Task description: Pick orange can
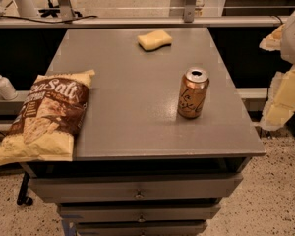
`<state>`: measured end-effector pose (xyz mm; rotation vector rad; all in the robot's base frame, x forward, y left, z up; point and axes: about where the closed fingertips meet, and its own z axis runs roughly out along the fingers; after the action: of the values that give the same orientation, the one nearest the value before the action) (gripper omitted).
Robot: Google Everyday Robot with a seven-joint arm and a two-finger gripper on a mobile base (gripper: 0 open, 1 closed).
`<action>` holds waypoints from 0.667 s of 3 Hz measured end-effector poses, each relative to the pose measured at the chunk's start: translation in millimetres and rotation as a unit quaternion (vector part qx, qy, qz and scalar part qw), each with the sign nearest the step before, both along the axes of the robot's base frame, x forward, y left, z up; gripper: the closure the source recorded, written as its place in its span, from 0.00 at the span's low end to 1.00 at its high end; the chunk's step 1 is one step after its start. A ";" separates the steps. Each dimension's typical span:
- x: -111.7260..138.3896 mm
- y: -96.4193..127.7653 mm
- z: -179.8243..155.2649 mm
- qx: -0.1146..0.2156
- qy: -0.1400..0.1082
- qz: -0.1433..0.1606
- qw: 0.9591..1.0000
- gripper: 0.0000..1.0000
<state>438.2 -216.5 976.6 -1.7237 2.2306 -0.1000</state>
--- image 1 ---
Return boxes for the top grey drawer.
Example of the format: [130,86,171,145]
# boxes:
[29,173,243,203]

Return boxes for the white spray bottle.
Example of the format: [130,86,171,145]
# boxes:
[0,74,18,100]

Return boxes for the grey metal shelf rail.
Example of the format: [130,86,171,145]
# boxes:
[0,16,288,29]

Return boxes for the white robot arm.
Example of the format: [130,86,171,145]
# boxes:
[259,11,295,131]

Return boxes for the grey metal post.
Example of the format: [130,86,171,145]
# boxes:
[183,0,197,23]

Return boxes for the black cable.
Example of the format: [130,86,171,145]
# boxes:
[0,14,99,25]

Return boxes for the middle grey drawer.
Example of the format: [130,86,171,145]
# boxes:
[58,203,220,223]

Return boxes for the grey drawer cabinet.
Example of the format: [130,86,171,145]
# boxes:
[20,27,266,236]

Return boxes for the grey drawer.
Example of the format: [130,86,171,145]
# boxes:
[58,203,220,223]
[29,173,243,203]
[77,220,207,236]

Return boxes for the bottom grey drawer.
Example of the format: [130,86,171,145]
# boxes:
[77,220,207,236]

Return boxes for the orange La Croix can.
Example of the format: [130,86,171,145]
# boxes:
[178,67,209,119]

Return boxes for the yellow sponge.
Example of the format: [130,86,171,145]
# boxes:
[137,30,173,51]

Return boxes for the sea salt chip bag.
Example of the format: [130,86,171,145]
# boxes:
[0,70,95,166]

